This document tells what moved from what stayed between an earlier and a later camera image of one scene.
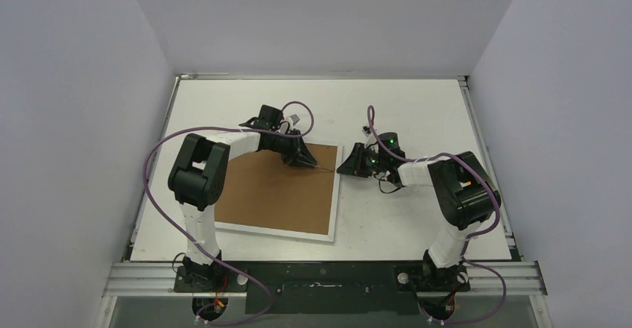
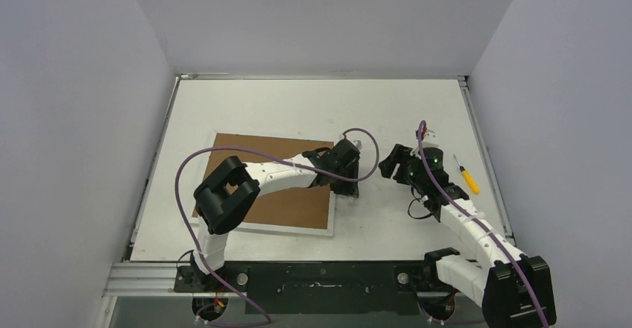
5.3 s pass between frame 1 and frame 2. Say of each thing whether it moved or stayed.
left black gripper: moved
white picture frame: stayed
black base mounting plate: stayed
